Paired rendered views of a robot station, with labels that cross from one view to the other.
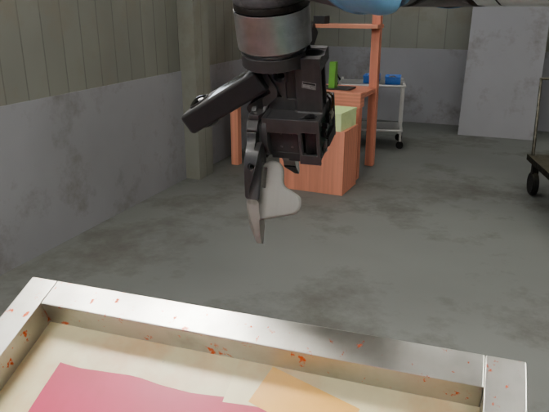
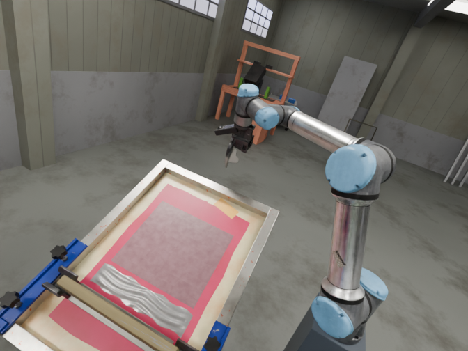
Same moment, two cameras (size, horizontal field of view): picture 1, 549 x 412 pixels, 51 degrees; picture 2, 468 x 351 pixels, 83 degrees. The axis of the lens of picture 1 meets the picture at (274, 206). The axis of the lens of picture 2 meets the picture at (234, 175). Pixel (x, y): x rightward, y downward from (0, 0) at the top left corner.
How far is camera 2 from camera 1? 0.51 m
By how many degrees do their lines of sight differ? 8
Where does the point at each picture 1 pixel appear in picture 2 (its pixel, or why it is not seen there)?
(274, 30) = (243, 120)
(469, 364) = (266, 208)
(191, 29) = (212, 56)
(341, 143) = not seen: hidden behind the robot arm
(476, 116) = not seen: hidden behind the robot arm
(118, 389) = (182, 193)
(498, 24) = (342, 89)
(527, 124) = not seen: hidden behind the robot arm
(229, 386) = (209, 199)
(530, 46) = (352, 102)
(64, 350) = (168, 180)
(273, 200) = (232, 158)
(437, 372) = (258, 208)
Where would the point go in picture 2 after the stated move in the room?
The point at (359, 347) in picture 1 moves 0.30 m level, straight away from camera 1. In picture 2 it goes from (242, 198) to (253, 171)
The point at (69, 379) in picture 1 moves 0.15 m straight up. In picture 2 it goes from (170, 188) to (175, 158)
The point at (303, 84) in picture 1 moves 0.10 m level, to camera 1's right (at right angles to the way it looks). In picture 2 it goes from (246, 133) to (270, 140)
